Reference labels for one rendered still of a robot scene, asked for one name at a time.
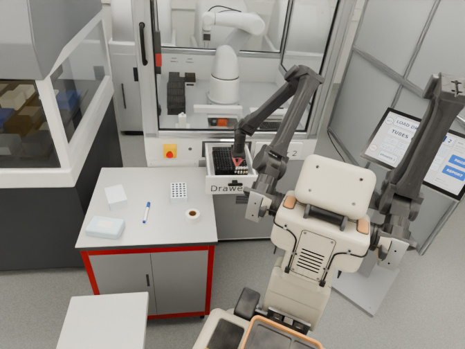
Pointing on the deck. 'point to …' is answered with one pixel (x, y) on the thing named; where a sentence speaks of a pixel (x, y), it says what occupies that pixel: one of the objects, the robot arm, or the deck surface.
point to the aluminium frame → (340, 28)
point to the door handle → (142, 43)
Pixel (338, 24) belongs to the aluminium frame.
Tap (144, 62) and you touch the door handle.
